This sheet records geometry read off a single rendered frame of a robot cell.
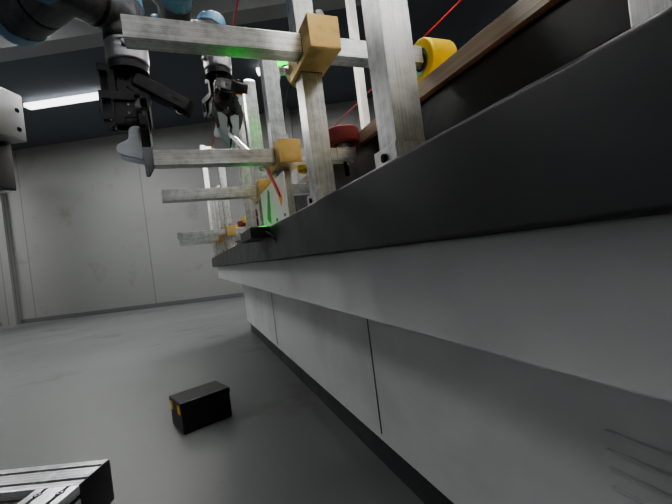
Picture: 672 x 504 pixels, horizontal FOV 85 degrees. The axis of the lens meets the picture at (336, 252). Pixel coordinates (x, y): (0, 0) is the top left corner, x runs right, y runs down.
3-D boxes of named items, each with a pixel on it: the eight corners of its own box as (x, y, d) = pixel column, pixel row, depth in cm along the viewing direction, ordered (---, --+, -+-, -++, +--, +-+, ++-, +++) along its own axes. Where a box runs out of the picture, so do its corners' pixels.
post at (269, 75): (286, 252, 83) (259, 42, 83) (282, 253, 86) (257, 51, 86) (301, 251, 84) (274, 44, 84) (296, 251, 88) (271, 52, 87)
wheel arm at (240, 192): (163, 204, 93) (160, 188, 93) (164, 207, 96) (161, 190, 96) (322, 194, 109) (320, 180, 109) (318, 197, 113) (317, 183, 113)
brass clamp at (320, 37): (306, 45, 53) (302, 10, 53) (284, 89, 65) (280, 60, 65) (345, 49, 55) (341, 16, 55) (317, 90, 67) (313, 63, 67)
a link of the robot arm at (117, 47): (149, 58, 76) (145, 34, 68) (152, 80, 76) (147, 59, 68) (107, 54, 73) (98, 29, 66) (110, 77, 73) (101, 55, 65)
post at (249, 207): (247, 240, 130) (232, 114, 130) (246, 241, 134) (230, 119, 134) (260, 239, 131) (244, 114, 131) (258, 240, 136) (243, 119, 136)
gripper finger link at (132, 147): (120, 177, 70) (115, 128, 70) (155, 176, 72) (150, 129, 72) (117, 173, 67) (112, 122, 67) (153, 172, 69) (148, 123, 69)
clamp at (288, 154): (279, 162, 76) (276, 138, 76) (267, 177, 88) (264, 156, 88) (305, 161, 78) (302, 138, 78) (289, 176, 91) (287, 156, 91)
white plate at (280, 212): (287, 219, 75) (281, 170, 75) (263, 231, 99) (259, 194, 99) (290, 218, 75) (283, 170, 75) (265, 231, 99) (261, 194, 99)
